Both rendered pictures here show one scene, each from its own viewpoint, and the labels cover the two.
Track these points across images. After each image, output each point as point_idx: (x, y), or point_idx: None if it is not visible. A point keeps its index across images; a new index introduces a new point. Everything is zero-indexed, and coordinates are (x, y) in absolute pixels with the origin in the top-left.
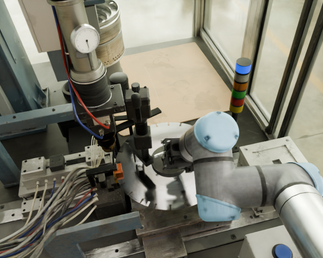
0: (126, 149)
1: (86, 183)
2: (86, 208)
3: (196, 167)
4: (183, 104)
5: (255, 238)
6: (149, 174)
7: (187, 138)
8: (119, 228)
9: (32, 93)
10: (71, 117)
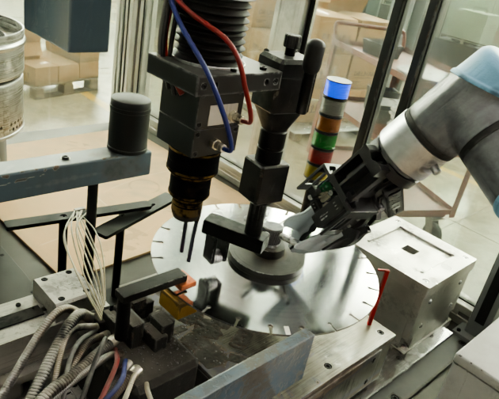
0: (166, 252)
1: (95, 342)
2: None
3: (490, 141)
4: (166, 213)
5: (473, 354)
6: (248, 284)
7: (433, 112)
8: (272, 381)
9: None
10: (20, 191)
